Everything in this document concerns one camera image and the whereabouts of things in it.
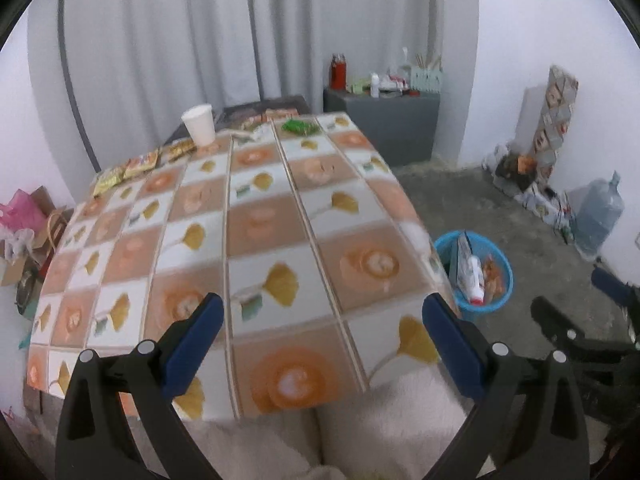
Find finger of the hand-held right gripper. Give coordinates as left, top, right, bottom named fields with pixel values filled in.
left=530, top=296, right=640, bottom=418
left=591, top=266, right=640, bottom=311

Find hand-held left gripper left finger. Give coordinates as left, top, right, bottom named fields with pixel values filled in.
left=56, top=292, right=236, bottom=480

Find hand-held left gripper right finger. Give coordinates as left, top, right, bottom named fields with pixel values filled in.
left=421, top=292, right=591, bottom=480

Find blue plastic basket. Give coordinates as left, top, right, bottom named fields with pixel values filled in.
left=432, top=230, right=515, bottom=322

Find blue white snack bag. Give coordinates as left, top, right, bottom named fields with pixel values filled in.
left=447, top=232, right=481, bottom=291

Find blue water jug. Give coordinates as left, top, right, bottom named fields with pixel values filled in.
left=572, top=170, right=626, bottom=258

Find white fluffy cloth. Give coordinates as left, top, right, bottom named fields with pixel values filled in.
left=190, top=360, right=501, bottom=480

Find white printed carton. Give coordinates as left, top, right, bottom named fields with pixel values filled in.
left=492, top=170, right=576, bottom=241

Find black snack box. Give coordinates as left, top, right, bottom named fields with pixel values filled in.
left=502, top=152, right=541, bottom=183

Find teal box with pot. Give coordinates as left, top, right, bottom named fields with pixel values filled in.
left=15, top=267, right=46, bottom=318

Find orange yellow snack packet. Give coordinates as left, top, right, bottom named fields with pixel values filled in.
left=124, top=152, right=161, bottom=179

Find yellow green snack packet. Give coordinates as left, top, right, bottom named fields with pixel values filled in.
left=92, top=165, right=126, bottom=197

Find rolled patterned sheet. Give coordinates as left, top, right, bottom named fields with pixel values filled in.
left=530, top=65, right=579, bottom=181

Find yellow brown snack packet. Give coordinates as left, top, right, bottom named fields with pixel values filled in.
left=160, top=140, right=197, bottom=162

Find cardboard box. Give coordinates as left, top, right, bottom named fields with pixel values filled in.
left=0, top=185, right=76, bottom=286

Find white paper cup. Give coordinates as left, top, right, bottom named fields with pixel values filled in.
left=181, top=104, right=217, bottom=147

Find pink plastic bag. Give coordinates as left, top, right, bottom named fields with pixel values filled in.
left=0, top=189, right=48, bottom=233

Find small yellow snack packet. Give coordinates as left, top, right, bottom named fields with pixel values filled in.
left=240, top=112, right=276, bottom=132

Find dark low table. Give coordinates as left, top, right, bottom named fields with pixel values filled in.
left=165, top=95, right=313, bottom=141

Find grey cabinet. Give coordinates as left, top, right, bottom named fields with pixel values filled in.
left=322, top=87, right=441, bottom=168

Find green utensil holder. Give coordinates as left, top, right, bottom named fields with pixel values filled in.
left=410, top=50, right=444, bottom=93

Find white pink toiletries tray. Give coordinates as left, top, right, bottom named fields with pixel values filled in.
left=380, top=72, right=412, bottom=98

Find red thermos bottle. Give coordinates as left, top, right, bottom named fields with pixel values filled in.
left=329, top=53, right=347, bottom=92

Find grey curtain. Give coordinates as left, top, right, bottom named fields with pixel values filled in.
left=27, top=0, right=478, bottom=181

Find black hoop tube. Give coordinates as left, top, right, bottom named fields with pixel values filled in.
left=57, top=0, right=101, bottom=173

